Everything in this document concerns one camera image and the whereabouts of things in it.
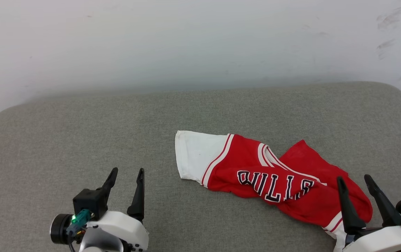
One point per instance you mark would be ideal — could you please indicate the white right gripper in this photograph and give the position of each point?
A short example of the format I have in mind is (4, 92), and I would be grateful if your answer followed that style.
(386, 241)

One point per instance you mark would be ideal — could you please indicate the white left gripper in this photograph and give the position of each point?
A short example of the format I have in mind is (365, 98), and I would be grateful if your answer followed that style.
(123, 231)

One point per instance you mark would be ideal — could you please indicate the red and white basketball jersey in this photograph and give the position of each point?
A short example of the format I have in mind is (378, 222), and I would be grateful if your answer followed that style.
(242, 164)

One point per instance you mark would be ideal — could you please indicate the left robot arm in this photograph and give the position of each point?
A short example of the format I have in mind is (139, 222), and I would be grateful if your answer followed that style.
(59, 229)

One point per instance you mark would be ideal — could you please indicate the grey fabric sofa cushion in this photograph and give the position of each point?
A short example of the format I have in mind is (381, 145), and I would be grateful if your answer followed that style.
(81, 140)

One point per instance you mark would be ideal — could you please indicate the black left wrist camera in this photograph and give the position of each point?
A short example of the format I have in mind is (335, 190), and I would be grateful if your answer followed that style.
(88, 201)

